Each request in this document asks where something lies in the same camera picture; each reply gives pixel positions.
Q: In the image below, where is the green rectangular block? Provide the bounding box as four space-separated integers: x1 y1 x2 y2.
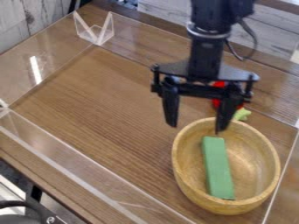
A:
202 136 235 200

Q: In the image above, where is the clear acrylic corner bracket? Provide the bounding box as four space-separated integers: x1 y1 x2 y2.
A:
72 12 115 46

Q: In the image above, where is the black table clamp mount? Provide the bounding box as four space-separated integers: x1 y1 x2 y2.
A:
26 185 68 224

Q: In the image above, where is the clear acrylic tray wall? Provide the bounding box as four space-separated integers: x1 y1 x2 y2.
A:
0 100 194 224

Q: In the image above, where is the brown wooden bowl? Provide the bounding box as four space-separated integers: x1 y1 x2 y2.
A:
172 117 281 215

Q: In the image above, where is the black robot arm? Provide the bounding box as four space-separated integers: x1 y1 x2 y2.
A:
151 0 259 133

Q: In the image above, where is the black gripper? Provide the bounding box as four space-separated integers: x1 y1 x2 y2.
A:
151 23 259 134

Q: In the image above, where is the red knitted strawberry toy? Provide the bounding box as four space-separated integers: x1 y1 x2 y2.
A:
211 81 251 122

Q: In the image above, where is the black cable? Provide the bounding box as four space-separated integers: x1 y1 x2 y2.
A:
0 200 34 214

